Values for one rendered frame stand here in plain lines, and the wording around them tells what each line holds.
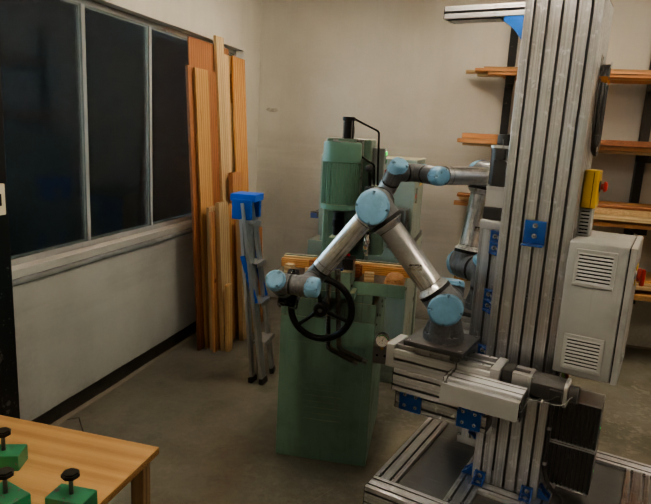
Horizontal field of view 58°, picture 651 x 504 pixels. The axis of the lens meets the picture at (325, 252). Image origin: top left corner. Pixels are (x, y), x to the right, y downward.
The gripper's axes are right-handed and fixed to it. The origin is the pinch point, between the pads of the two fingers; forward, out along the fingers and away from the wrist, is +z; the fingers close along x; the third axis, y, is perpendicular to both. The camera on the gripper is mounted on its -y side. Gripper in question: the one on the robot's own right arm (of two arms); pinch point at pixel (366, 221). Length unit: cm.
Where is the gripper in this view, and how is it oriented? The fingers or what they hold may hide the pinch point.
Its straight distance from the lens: 261.1
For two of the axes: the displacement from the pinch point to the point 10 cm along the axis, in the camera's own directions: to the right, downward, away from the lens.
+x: 8.7, -0.7, 4.8
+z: -3.1, 6.8, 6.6
